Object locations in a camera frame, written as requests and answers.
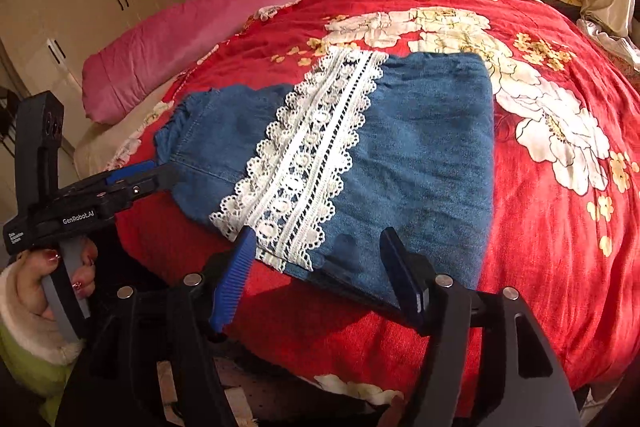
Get pink quilt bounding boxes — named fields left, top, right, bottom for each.
left=81, top=0, right=370, bottom=125

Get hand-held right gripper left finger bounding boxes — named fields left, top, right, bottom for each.
left=55, top=227, right=257, bottom=427

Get white crumpled cloth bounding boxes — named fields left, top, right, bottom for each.
left=577, top=19, right=640, bottom=72

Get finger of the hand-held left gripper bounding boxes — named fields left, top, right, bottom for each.
left=105, top=159, right=158, bottom=186
left=107, top=163, right=180, bottom=210

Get person's left hand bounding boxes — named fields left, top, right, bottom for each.
left=9, top=239, right=99, bottom=323

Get person's left forearm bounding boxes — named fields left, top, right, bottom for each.
left=0, top=264, right=88, bottom=425

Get red floral blanket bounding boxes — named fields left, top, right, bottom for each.
left=107, top=0, right=640, bottom=408

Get blue denim pants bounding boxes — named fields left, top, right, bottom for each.
left=152, top=49, right=496, bottom=313

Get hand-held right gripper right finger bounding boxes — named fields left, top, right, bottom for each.
left=379, top=227, right=576, bottom=427

